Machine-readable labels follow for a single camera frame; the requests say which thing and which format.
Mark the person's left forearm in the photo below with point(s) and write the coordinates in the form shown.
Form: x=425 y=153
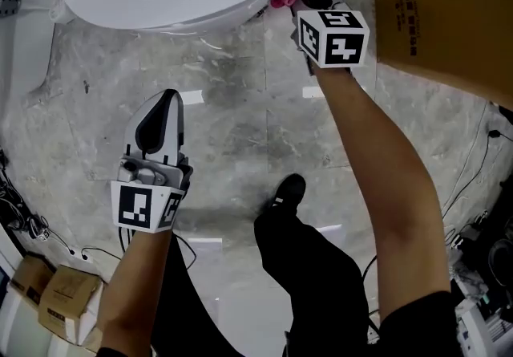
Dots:
x=132 y=287

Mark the large cardboard box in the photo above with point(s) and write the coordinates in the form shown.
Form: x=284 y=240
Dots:
x=441 y=14

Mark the person's right shoe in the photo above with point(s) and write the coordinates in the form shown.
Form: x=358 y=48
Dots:
x=289 y=189

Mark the person's leg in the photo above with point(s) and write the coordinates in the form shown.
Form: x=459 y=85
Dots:
x=312 y=275
x=188 y=299

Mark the person's right leg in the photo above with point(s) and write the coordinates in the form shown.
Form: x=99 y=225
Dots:
x=312 y=275

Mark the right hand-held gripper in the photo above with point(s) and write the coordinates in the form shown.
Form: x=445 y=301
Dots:
x=340 y=42

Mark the person's left leg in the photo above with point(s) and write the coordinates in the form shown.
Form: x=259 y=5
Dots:
x=188 y=299

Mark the person's black shirt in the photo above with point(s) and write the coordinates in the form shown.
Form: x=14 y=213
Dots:
x=417 y=327

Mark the small cardboard box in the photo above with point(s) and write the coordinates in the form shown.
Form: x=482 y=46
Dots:
x=30 y=279
x=68 y=299

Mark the white toilet with square tank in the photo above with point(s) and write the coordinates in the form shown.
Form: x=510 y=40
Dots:
x=24 y=46

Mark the white power strip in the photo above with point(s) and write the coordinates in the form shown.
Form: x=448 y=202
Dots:
x=80 y=256

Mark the grey metal bracket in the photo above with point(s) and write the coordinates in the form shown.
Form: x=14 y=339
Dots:
x=9 y=5

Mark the person's right forearm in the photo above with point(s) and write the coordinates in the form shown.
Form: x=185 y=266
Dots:
x=384 y=187

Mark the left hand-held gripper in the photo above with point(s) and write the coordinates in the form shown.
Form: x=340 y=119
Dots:
x=134 y=203

